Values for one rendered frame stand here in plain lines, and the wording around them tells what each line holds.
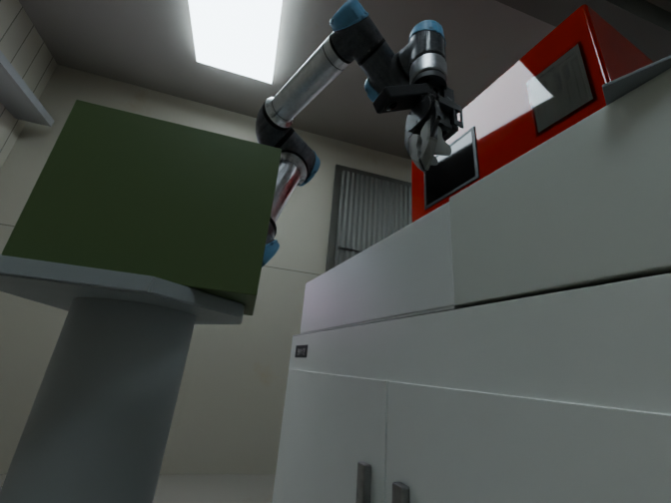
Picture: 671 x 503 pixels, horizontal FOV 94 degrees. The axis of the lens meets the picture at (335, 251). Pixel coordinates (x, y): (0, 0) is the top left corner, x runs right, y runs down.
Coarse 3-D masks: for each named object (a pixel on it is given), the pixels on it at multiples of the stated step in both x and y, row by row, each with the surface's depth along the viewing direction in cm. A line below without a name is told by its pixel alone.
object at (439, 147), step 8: (424, 128) 57; (424, 136) 56; (440, 136) 57; (424, 144) 56; (432, 144) 55; (440, 144) 57; (424, 152) 55; (432, 152) 55; (440, 152) 56; (448, 152) 57; (424, 160) 56; (424, 168) 56
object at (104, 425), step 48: (0, 288) 39; (48, 288) 36; (96, 288) 34; (144, 288) 34; (192, 288) 39; (96, 336) 38; (144, 336) 40; (48, 384) 37; (96, 384) 36; (144, 384) 39; (48, 432) 34; (96, 432) 35; (144, 432) 38; (48, 480) 33; (96, 480) 34; (144, 480) 38
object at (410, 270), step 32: (416, 224) 47; (448, 224) 41; (352, 256) 64; (384, 256) 53; (416, 256) 45; (448, 256) 39; (320, 288) 77; (352, 288) 61; (384, 288) 51; (416, 288) 43; (448, 288) 38; (320, 320) 73; (352, 320) 58
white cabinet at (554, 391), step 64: (448, 320) 37; (512, 320) 30; (576, 320) 25; (640, 320) 21; (320, 384) 64; (384, 384) 45; (448, 384) 35; (512, 384) 28; (576, 384) 24; (640, 384) 21; (320, 448) 58; (384, 448) 42; (448, 448) 33; (512, 448) 27; (576, 448) 23; (640, 448) 20
